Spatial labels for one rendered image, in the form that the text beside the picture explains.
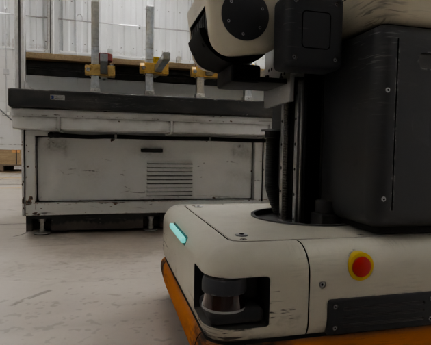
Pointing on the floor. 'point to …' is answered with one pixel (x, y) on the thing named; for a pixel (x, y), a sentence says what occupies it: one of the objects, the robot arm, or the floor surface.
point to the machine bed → (131, 161)
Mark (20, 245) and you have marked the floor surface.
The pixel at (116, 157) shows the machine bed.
